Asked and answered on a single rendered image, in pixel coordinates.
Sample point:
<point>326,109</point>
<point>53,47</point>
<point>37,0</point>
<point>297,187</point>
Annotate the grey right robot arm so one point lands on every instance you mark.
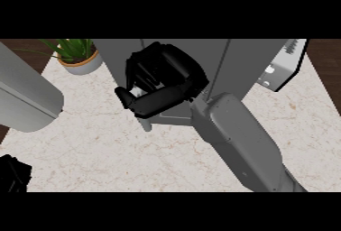
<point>242,138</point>

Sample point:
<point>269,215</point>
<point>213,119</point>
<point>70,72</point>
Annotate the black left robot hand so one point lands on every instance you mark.
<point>13,174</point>

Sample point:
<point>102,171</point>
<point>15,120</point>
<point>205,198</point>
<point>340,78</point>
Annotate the green potted plant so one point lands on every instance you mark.
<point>78,58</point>

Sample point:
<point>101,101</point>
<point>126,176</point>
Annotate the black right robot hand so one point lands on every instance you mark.
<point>164,75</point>

